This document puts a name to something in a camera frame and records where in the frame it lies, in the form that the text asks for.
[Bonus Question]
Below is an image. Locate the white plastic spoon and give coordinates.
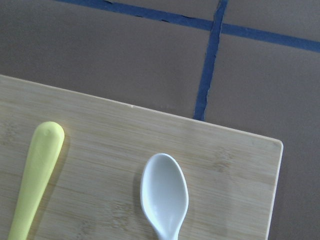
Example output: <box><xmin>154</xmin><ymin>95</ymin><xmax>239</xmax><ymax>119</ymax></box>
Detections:
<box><xmin>140</xmin><ymin>153</ymin><xmax>189</xmax><ymax>240</ymax></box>

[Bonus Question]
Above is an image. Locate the yellow plastic knife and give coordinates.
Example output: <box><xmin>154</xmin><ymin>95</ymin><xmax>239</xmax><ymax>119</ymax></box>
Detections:
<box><xmin>8</xmin><ymin>121</ymin><xmax>65</xmax><ymax>240</ymax></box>

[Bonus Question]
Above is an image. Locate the bamboo cutting board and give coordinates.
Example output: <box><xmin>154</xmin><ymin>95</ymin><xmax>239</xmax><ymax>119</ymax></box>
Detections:
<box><xmin>0</xmin><ymin>76</ymin><xmax>283</xmax><ymax>240</ymax></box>

